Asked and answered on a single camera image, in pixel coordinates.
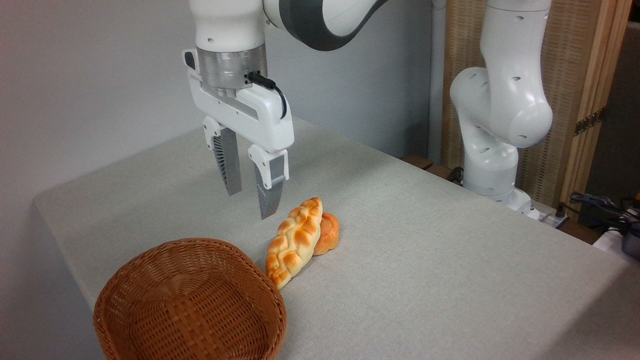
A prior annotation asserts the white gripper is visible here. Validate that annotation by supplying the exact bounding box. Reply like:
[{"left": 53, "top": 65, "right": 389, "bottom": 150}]
[{"left": 182, "top": 49, "right": 295, "bottom": 221}]

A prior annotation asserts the long braided bread loaf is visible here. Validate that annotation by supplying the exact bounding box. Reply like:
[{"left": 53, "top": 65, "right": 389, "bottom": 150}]
[{"left": 265, "top": 197, "right": 324, "bottom": 291}]

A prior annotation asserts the round braided bread bun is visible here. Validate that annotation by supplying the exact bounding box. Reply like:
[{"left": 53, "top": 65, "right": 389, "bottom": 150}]
[{"left": 312, "top": 212, "right": 341, "bottom": 256}]

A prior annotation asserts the brown woven wicker basket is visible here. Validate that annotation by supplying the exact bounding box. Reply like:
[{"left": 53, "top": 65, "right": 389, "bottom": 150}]
[{"left": 93, "top": 238, "right": 288, "bottom": 360}]

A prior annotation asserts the brown wooden base board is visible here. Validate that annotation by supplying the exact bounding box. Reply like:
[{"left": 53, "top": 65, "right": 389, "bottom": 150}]
[{"left": 401, "top": 154, "right": 466, "bottom": 186}]

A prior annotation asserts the bamboo folding screen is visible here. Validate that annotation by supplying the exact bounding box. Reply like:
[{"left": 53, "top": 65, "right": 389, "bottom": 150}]
[{"left": 441, "top": 0, "right": 633, "bottom": 221}]

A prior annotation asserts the metal screen hinge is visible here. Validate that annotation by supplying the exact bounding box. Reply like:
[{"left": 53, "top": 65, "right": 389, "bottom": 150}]
[{"left": 574, "top": 107, "right": 606, "bottom": 137}]

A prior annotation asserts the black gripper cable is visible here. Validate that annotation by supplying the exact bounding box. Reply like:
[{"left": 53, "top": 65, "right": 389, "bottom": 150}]
[{"left": 247, "top": 71, "right": 289, "bottom": 120}]

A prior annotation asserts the black cable bundle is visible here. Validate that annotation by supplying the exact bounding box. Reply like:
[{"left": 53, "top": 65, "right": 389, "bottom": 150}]
[{"left": 569, "top": 191, "right": 640, "bottom": 237}]

